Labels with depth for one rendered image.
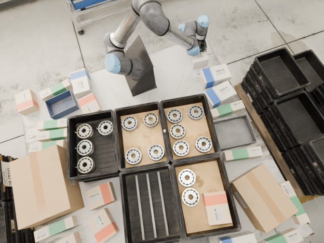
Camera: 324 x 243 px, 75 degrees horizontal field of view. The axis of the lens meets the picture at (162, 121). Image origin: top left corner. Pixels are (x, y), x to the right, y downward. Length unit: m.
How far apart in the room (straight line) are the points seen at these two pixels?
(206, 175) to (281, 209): 0.44
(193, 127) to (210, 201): 0.46
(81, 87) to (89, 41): 1.43
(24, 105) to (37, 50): 1.53
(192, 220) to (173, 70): 1.10
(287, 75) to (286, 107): 0.27
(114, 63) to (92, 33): 1.81
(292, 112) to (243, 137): 0.72
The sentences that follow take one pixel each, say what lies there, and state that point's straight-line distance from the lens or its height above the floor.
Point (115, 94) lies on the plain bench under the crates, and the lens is 1.69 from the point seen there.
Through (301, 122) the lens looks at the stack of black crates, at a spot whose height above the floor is 0.38.
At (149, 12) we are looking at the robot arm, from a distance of 1.11.
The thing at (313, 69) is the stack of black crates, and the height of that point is 0.27.
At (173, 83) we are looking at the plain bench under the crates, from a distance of 1.67.
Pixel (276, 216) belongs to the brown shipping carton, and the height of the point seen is 0.86.
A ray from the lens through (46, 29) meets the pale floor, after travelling 3.48.
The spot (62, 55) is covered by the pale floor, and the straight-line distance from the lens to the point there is 3.07.
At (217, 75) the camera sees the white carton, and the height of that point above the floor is 0.79.
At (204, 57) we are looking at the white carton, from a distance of 1.70.
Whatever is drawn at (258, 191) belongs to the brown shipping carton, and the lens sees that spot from 1.36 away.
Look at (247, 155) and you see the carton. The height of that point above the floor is 0.76.
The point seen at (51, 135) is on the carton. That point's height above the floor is 0.76.
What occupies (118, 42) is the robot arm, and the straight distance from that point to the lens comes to 1.41.
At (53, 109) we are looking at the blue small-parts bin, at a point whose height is 0.70.
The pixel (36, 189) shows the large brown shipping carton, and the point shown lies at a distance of 1.47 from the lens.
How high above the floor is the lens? 2.14
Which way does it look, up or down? 70 degrees down
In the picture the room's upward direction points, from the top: 9 degrees counter-clockwise
